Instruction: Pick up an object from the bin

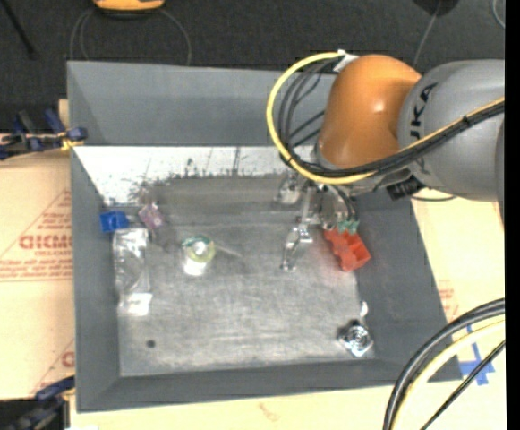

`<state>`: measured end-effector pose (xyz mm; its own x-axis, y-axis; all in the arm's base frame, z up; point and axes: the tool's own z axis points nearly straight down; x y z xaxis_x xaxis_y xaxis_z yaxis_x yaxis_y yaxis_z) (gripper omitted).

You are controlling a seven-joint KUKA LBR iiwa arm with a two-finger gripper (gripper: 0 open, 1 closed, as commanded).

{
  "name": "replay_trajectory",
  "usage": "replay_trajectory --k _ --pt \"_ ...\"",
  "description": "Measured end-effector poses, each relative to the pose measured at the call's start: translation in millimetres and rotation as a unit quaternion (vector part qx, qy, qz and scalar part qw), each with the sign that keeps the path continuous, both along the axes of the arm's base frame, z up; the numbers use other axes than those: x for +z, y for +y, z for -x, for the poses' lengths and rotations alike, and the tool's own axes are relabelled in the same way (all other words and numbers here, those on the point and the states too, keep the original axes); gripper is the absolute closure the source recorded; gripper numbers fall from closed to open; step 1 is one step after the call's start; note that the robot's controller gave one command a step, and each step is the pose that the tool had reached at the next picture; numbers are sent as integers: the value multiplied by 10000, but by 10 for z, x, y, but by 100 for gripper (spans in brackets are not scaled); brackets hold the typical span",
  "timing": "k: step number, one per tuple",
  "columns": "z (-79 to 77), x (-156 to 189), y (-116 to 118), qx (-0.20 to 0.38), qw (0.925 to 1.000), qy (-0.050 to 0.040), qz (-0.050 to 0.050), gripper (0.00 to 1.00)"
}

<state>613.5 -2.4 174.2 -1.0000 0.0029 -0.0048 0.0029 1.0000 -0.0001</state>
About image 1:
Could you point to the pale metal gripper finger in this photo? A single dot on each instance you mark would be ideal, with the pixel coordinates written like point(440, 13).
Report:
point(289, 191)
point(292, 248)

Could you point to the red-orange toy block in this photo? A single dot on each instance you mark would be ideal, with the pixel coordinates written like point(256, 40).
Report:
point(348, 249)

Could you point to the grey metal bin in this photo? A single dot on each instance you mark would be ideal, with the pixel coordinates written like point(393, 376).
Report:
point(241, 320)

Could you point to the white cup with green rim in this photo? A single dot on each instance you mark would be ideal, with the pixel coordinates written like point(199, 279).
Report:
point(197, 258)

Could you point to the shiny metal round object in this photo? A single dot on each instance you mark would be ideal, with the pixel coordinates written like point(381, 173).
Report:
point(355, 339)

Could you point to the purple small packet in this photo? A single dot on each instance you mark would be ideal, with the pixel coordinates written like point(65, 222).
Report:
point(151, 215)

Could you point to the clear plastic bag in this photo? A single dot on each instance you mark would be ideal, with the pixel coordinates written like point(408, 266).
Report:
point(130, 262)

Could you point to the blue block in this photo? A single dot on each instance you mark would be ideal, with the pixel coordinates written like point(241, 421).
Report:
point(112, 221)

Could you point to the brown cardboard board, red print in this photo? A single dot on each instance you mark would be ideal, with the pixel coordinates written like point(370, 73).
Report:
point(27, 285)

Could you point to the black cylinder on white bracket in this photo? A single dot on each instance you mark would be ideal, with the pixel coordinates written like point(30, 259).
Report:
point(403, 189)

